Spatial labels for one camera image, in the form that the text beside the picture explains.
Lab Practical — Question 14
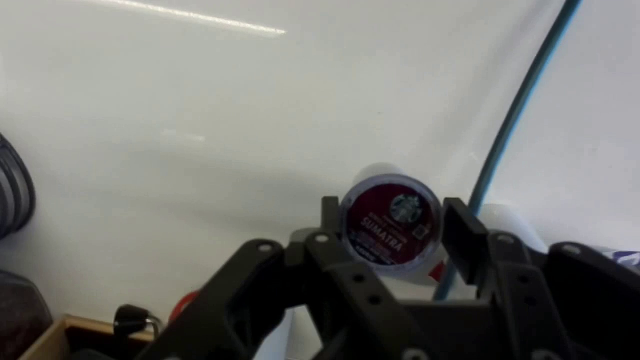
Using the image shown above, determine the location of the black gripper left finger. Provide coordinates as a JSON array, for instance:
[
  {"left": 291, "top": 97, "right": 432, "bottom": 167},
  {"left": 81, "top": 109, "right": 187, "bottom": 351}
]
[{"left": 137, "top": 196, "right": 401, "bottom": 360}]

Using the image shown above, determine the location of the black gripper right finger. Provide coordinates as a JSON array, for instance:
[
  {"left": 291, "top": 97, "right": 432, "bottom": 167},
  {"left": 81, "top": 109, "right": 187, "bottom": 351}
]
[{"left": 443, "top": 197, "right": 640, "bottom": 360}]

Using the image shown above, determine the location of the coffee pod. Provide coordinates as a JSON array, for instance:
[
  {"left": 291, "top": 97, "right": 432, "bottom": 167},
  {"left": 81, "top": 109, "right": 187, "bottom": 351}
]
[{"left": 339, "top": 163, "right": 445, "bottom": 285}]

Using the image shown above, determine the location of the wooden organizer box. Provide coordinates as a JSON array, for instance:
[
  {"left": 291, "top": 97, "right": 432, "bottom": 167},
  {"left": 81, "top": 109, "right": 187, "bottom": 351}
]
[{"left": 19, "top": 314, "right": 154, "bottom": 360}]

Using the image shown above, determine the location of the blue cable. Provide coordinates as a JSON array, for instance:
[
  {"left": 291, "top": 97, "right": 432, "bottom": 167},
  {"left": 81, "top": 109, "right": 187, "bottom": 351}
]
[{"left": 432, "top": 0, "right": 585, "bottom": 304}]

